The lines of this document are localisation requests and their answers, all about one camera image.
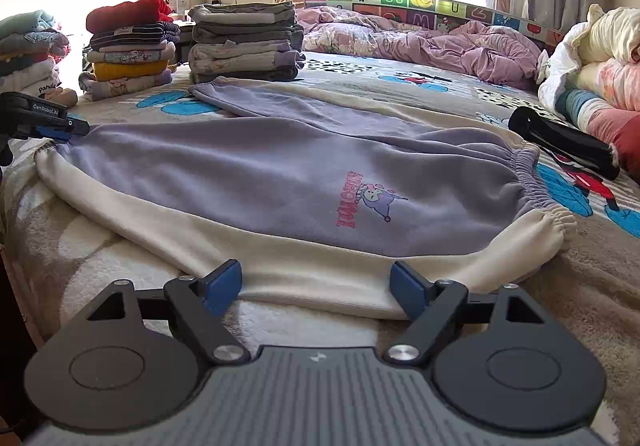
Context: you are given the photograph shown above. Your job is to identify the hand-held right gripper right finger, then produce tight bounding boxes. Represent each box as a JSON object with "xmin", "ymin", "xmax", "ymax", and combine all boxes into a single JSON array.
[{"xmin": 382, "ymin": 260, "xmax": 556, "ymax": 365}]

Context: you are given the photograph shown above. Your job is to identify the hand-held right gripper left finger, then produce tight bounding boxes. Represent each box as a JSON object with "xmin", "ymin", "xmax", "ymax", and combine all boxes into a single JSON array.
[{"xmin": 75, "ymin": 259, "xmax": 251, "ymax": 367}]

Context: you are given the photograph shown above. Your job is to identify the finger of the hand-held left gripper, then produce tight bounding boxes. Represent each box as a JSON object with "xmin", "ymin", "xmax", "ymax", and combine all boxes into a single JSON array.
[
  {"xmin": 35, "ymin": 125, "xmax": 76, "ymax": 143},
  {"xmin": 50, "ymin": 115, "xmax": 91, "ymax": 135}
]

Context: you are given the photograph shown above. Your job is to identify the purple and cream pants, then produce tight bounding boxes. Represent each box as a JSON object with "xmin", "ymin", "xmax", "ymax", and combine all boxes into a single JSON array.
[{"xmin": 33, "ymin": 76, "xmax": 579, "ymax": 322}]

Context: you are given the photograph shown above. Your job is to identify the stack of pale folded clothes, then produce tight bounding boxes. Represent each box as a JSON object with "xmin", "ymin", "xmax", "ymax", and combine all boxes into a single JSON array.
[{"xmin": 0, "ymin": 10, "xmax": 71, "ymax": 103}]

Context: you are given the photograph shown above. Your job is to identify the stack of colourful folded clothes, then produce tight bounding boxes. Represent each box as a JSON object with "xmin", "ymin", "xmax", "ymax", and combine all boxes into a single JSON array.
[{"xmin": 78, "ymin": 0, "xmax": 182, "ymax": 102}]

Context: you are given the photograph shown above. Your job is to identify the stack of grey folded clothes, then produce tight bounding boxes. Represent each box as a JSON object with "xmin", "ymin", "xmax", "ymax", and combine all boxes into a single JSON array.
[{"xmin": 187, "ymin": 1, "xmax": 307, "ymax": 85}]

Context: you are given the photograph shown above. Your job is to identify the purple floral quilt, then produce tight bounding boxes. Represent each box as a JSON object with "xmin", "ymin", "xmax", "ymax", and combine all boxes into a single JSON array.
[{"xmin": 295, "ymin": 6, "xmax": 545, "ymax": 88}]

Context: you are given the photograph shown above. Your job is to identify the striped red and blue pillow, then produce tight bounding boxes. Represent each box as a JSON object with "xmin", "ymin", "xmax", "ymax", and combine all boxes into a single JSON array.
[{"xmin": 555, "ymin": 87, "xmax": 640, "ymax": 168}]

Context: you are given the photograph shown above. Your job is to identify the colourful alphabet foam mat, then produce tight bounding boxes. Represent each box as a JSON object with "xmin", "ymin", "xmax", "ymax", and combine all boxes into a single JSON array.
[{"xmin": 303, "ymin": 0, "xmax": 568, "ymax": 52}]

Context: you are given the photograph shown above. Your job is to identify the pile of pillows and bedding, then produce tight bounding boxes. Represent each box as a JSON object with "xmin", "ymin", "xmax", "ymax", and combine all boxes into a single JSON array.
[{"xmin": 536, "ymin": 3, "xmax": 640, "ymax": 114}]

